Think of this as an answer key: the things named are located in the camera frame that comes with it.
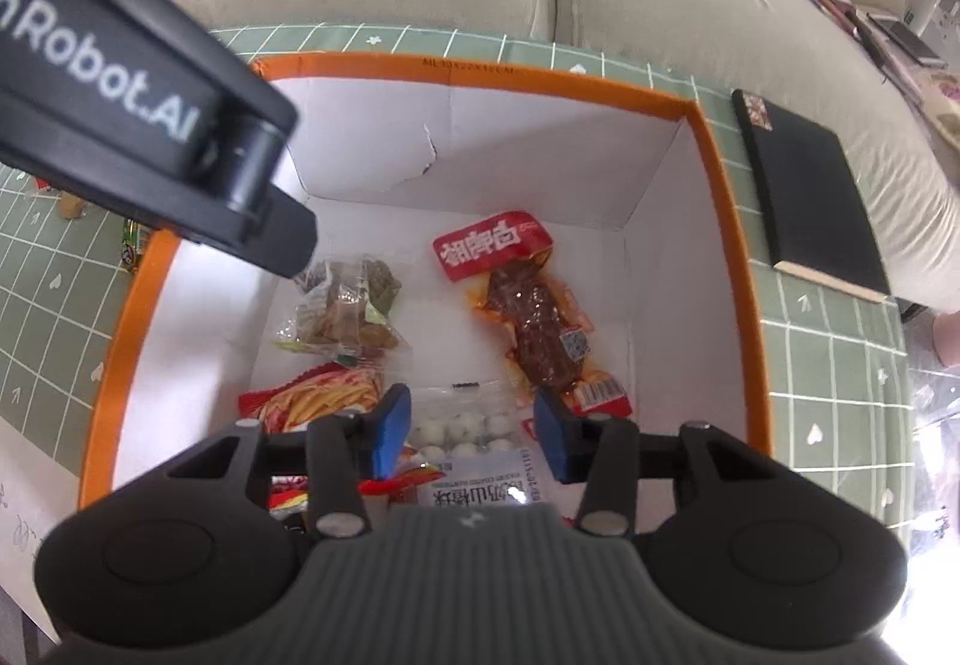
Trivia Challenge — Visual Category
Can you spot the black notebook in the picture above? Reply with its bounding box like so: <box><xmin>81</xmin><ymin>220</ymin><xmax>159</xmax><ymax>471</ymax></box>
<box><xmin>731</xmin><ymin>89</ymin><xmax>893</xmax><ymax>304</ymax></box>

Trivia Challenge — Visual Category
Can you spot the green snack packet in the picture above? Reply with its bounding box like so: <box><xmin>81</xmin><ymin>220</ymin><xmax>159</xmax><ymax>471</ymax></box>
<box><xmin>120</xmin><ymin>218</ymin><xmax>157</xmax><ymax>274</ymax></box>

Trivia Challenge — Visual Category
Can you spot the red braised meat packet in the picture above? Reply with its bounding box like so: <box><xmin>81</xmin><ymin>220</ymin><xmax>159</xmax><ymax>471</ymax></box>
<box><xmin>431</xmin><ymin>209</ymin><xmax>633</xmax><ymax>417</ymax></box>

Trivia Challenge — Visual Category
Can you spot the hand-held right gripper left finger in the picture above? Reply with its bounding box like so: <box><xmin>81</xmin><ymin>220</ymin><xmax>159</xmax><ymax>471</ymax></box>
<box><xmin>161</xmin><ymin>384</ymin><xmax>415</xmax><ymax>538</ymax></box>

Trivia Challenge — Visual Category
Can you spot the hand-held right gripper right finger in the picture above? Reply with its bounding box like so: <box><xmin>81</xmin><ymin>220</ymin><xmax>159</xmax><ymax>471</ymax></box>
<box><xmin>532</xmin><ymin>386</ymin><xmax>782</xmax><ymax>538</ymax></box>

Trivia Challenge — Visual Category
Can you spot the clear packet of white balls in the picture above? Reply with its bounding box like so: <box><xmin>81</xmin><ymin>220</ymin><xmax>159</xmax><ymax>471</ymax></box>
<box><xmin>390</xmin><ymin>380</ymin><xmax>553</xmax><ymax>508</ymax></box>

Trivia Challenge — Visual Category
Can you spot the red striped fries snack packet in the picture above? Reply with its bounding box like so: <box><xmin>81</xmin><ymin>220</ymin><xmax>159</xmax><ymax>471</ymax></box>
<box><xmin>238</xmin><ymin>365</ymin><xmax>387</xmax><ymax>442</ymax></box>

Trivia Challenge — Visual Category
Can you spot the tablet with dark screen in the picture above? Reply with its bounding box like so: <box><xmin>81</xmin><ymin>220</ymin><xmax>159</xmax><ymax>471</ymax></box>
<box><xmin>866</xmin><ymin>12</ymin><xmax>948</xmax><ymax>70</ymax></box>

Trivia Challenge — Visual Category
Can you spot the orange cardboard box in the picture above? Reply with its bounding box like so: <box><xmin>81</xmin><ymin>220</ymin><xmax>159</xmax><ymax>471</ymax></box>
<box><xmin>79</xmin><ymin>53</ymin><xmax>773</xmax><ymax>513</ymax></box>

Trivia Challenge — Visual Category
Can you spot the clear green-edged snack packet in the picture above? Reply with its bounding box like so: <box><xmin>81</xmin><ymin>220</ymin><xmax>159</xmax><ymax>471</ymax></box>
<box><xmin>271</xmin><ymin>252</ymin><xmax>413</xmax><ymax>370</ymax></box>

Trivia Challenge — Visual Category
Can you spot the floral printed cloth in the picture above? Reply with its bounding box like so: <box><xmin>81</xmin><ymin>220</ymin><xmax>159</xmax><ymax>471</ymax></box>
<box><xmin>911</xmin><ymin>68</ymin><xmax>960</xmax><ymax>142</ymax></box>

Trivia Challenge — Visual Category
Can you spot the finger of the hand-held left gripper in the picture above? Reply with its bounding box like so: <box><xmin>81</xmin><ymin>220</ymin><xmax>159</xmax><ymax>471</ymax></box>
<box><xmin>150</xmin><ymin>183</ymin><xmax>317</xmax><ymax>278</ymax></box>

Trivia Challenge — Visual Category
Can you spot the red noodle snack packet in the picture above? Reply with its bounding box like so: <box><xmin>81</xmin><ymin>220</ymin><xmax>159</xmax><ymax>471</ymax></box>
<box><xmin>266</xmin><ymin>462</ymin><xmax>445</xmax><ymax>523</ymax></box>

